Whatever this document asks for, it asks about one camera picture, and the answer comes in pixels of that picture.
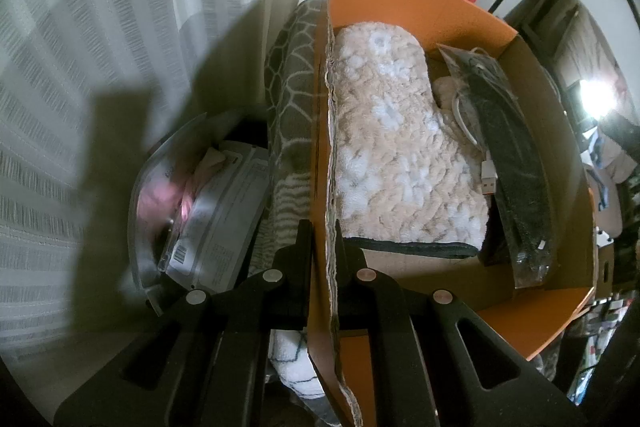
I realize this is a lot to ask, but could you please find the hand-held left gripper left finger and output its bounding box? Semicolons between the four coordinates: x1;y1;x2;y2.
54;219;314;427

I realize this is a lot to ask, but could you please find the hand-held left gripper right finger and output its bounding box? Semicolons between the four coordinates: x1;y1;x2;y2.
332;219;589;427

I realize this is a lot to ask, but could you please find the fluffy peach floral slipper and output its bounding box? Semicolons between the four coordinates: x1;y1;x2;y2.
327;21;492;261

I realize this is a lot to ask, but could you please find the white usb cable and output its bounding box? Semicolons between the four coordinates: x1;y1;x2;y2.
446;51;502;198

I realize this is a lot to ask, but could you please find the clear bag of black insoles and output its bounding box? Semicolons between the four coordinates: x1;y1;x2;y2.
437;42;557;291

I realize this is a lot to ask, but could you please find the orange cardboard box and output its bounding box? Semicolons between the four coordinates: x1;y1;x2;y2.
307;0;599;427

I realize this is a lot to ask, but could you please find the clear plastic document bag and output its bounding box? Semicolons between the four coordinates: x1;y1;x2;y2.
127;111;274;309

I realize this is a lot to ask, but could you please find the grey white patterned blanket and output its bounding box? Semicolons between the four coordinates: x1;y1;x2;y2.
246;0;342;427

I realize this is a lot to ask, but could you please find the bright portable lamp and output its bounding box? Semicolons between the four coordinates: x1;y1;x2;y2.
574;76;627;124

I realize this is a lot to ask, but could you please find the white striped curtain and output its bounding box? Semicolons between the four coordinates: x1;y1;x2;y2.
0;0;372;408

